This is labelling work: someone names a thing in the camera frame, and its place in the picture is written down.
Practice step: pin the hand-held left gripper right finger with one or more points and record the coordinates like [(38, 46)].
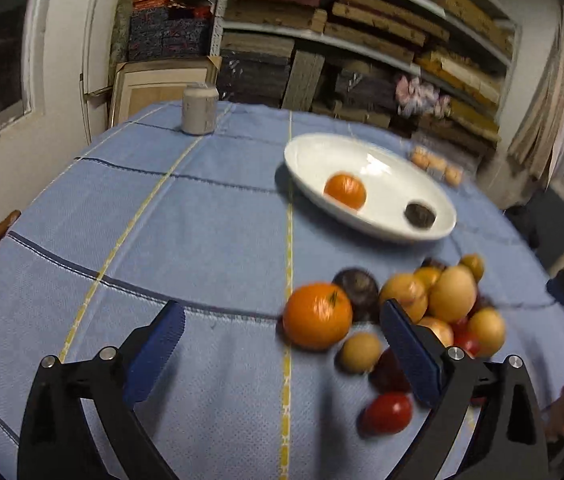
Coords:
[(411, 357)]

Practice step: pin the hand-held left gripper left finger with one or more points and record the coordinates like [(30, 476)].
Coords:
[(157, 352)]

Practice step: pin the large dark red plum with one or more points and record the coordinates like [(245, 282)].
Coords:
[(385, 376)]

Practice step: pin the small tan round fruit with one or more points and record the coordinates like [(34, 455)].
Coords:
[(360, 353)]

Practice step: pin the red tomato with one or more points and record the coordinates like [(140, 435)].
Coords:
[(466, 342), (386, 412)]

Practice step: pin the large yellow round fruit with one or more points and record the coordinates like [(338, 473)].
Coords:
[(452, 294)]

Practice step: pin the large orange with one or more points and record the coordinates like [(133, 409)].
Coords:
[(317, 316)]

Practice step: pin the small yellow green fruit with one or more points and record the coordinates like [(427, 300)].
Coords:
[(472, 266)]

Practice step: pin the white oval dish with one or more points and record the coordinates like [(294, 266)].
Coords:
[(386, 180)]

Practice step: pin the small tangerine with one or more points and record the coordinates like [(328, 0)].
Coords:
[(344, 191)]

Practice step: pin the blue striped tablecloth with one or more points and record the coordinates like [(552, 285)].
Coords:
[(187, 240)]

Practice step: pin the dark blue chair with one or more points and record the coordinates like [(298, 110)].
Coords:
[(559, 225)]

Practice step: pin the black bag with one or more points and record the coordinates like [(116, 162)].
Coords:
[(521, 225)]

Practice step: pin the bag of small pastries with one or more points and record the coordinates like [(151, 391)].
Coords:
[(434, 162)]

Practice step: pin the grey can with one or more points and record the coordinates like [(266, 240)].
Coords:
[(199, 110)]

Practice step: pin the pink plastic bag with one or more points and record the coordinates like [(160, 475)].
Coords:
[(421, 95)]

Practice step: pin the stack of dark grey boards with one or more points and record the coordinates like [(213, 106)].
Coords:
[(364, 90), (254, 80)]

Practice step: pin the beige striped curtain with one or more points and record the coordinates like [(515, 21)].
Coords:
[(546, 100)]

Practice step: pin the grey upright board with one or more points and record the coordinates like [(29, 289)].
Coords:
[(303, 80)]

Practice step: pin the white door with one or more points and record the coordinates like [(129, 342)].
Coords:
[(72, 50)]

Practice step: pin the stack of blue patterned boxes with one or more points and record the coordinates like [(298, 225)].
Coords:
[(167, 35)]

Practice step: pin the green marble slab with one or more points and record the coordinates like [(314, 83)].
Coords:
[(121, 25)]

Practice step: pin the white metal shelf rack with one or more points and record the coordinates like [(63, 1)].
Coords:
[(219, 25)]

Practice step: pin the stack of tan wooden boards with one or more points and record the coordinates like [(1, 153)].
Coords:
[(386, 17)]

